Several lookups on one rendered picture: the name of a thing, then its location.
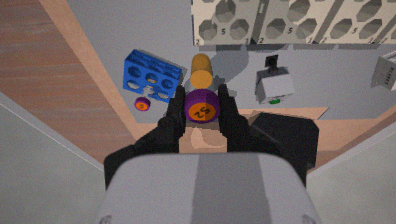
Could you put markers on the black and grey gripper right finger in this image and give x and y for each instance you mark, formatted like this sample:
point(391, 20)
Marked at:
point(241, 137)

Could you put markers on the white tube rack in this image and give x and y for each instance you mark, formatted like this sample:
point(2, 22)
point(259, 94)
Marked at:
point(385, 70)

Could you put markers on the blue tube rack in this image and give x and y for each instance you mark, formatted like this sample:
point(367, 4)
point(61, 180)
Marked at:
point(170, 80)

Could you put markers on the beige bucket adapter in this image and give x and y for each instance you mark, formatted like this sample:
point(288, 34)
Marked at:
point(281, 29)
point(210, 30)
point(347, 24)
point(388, 34)

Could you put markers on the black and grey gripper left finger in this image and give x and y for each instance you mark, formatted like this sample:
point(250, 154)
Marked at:
point(162, 139)

